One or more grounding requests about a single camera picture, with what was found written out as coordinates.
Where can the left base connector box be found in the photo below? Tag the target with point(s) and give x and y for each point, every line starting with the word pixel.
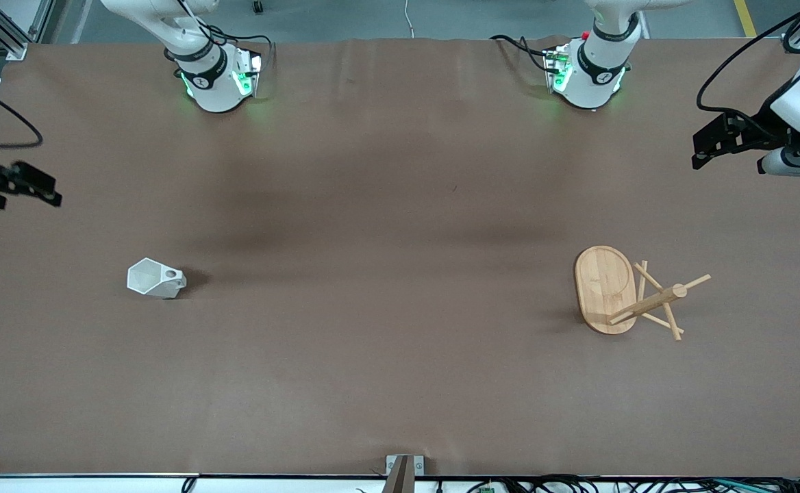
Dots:
pixel 556 65

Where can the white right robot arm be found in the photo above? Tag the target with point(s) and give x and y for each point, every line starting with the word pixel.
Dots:
pixel 208 89

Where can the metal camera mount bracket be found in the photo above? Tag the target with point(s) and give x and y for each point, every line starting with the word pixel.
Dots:
pixel 403 472

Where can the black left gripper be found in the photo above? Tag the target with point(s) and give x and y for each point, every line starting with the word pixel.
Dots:
pixel 760 130

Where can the right base connector box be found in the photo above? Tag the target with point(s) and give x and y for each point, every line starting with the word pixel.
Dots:
pixel 253 65

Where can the aluminium frame profile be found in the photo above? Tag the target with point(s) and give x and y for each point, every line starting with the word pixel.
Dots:
pixel 6 38

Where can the base connector box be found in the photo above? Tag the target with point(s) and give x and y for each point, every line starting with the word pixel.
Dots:
pixel 253 65
pixel 556 65

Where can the wooden cup rack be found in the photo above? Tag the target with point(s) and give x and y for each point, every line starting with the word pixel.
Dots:
pixel 605 287

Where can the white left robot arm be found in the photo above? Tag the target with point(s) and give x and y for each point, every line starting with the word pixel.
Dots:
pixel 595 82

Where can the white faceted cup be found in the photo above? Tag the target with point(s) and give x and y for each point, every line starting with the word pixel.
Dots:
pixel 153 279

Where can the brown table cover sheet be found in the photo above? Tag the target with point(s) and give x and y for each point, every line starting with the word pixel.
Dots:
pixel 400 274

